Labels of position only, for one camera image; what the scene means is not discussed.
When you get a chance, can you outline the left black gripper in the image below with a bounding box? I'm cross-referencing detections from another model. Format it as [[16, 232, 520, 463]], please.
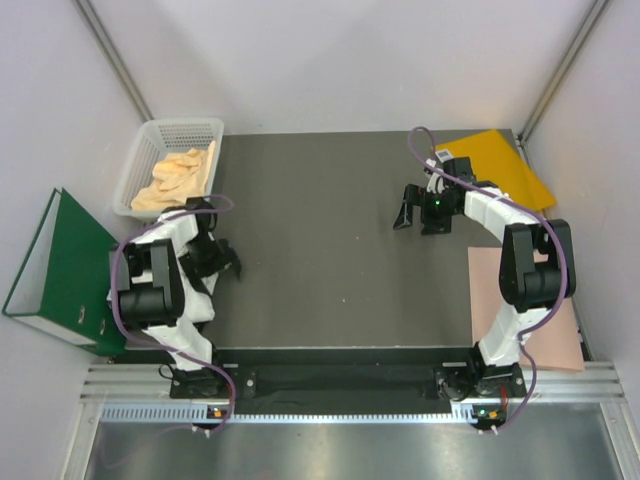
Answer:
[[178, 234, 240, 295]]

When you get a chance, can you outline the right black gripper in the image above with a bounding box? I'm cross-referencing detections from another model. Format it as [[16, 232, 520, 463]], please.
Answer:
[[393, 185, 458, 236]]

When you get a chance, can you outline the white t shirt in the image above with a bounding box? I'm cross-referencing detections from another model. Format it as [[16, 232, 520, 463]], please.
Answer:
[[181, 273, 219, 324]]

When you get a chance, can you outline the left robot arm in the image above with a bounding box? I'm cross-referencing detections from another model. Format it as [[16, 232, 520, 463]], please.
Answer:
[[107, 194, 242, 399]]

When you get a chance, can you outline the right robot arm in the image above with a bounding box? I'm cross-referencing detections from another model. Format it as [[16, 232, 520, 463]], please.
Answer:
[[393, 157, 576, 396]]

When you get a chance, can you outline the orange t shirt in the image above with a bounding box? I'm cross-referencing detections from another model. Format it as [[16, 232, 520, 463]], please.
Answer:
[[131, 140, 216, 211]]

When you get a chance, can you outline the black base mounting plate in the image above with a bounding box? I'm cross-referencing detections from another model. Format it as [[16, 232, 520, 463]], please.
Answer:
[[169, 363, 527, 402]]

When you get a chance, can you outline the white plastic basket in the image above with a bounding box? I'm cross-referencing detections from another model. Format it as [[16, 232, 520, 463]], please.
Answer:
[[112, 117, 225, 222]]

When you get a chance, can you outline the pink paper sheet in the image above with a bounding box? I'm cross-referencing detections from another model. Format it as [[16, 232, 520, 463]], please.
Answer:
[[467, 247, 584, 372]]

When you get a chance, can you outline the green ring binder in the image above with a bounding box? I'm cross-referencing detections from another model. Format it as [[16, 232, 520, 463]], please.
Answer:
[[2, 189, 126, 357]]

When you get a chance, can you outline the grey slotted cable duct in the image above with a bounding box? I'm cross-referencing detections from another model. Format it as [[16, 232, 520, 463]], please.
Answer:
[[100, 403, 501, 426]]

